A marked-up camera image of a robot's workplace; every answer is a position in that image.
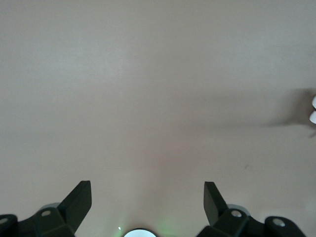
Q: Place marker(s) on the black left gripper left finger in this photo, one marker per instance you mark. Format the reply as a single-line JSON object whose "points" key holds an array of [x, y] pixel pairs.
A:
{"points": [[64, 217]]}

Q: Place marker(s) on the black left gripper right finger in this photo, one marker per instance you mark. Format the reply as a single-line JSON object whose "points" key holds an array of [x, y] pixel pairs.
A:
{"points": [[229, 222]]}

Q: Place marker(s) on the pale pink puppy plush toy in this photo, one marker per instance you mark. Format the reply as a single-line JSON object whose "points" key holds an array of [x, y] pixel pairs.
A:
{"points": [[313, 116]]}

